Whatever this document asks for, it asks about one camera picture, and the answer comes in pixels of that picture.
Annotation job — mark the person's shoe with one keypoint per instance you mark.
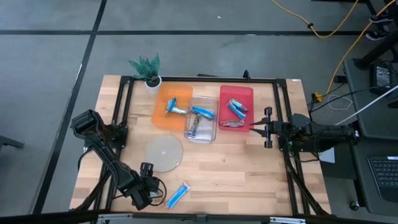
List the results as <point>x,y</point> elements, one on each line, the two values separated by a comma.
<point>382,18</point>
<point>377,35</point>

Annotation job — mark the clear plastic bin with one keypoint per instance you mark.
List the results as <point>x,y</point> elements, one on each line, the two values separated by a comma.
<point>206,133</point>

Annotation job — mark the orange plastic bin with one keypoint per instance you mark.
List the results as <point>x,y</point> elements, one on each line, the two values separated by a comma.
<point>164,121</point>

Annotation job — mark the white plant pot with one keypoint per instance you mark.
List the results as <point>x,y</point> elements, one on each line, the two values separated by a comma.
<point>153,85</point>

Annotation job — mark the black desk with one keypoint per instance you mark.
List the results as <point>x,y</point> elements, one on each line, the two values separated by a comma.
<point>373,124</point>

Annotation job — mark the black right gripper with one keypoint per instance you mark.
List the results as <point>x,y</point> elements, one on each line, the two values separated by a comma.
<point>275,130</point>

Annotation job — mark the blue white snack bag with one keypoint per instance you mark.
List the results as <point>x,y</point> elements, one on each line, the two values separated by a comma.
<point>171,104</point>

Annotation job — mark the black aluminium frame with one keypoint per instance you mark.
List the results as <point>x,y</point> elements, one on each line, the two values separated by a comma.
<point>217,79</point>

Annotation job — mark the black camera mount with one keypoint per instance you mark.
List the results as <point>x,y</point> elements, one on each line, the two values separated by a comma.
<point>246,75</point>

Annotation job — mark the black desk leg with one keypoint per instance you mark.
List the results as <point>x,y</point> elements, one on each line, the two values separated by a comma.
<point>376,51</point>

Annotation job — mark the white thin rod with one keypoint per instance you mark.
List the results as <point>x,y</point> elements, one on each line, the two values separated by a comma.
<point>367,108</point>

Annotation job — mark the dark blue green granola bar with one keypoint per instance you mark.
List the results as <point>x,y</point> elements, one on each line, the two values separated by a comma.
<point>195,126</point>

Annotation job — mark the green artificial plant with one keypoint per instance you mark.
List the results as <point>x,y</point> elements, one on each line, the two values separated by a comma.
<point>146,67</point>

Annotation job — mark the black caster wheel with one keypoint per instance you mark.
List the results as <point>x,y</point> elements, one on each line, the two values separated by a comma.
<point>354,205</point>

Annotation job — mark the grey furniture leg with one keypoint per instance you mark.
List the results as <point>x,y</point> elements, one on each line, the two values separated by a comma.
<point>9,142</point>

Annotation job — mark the black power adapter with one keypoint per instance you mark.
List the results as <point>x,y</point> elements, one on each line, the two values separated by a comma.
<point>382,76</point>

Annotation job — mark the red plastic bin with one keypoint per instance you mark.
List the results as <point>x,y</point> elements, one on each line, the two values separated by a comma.
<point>236,91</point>

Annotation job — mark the black laptop keyboard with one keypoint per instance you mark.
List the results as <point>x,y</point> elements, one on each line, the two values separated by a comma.
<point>385,177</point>

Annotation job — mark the silver metal bracket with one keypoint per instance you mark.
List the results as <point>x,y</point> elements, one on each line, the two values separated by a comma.
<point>286,220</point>
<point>115,216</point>

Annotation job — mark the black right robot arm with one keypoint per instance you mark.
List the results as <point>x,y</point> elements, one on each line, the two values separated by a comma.
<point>326,137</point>

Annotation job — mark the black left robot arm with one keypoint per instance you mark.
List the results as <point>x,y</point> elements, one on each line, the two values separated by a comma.
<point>105,152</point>

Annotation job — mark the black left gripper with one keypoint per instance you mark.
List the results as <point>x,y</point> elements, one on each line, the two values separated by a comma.
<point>143,186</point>

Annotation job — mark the white paper sheet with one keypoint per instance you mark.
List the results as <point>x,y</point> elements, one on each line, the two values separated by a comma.
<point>328,157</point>

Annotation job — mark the round woven mat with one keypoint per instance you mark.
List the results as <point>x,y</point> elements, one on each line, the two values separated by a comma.
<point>164,153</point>

